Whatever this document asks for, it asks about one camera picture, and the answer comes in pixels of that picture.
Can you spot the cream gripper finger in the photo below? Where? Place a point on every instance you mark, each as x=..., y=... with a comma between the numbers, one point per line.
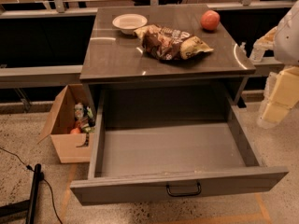
x=261, y=45
x=281, y=94

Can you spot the brown chip bag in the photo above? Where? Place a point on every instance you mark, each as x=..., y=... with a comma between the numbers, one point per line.
x=167, y=44

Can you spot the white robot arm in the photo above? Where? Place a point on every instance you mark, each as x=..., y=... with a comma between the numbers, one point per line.
x=286, y=39

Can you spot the grey cabinet with top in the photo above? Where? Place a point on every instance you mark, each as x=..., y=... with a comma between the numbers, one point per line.
x=158, y=64

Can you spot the open grey drawer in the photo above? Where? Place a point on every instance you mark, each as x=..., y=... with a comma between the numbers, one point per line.
x=133, y=161

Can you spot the red apple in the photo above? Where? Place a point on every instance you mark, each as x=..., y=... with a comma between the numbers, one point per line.
x=210, y=20

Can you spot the white bowl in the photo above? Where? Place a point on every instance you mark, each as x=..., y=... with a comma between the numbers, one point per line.
x=127, y=23

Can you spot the white bottle in box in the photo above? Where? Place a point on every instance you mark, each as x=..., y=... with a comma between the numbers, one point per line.
x=79, y=111

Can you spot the cardboard box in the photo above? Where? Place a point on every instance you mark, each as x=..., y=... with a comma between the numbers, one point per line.
x=70, y=147

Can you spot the orange fruit in box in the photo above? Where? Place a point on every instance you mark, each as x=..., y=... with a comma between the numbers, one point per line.
x=75, y=131

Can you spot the black stand leg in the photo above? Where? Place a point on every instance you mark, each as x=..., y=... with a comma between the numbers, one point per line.
x=27, y=206

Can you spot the black drawer handle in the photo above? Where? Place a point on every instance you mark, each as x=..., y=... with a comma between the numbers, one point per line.
x=183, y=191

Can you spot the grey metal rail bench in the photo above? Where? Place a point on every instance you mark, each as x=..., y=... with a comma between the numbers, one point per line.
x=43, y=76

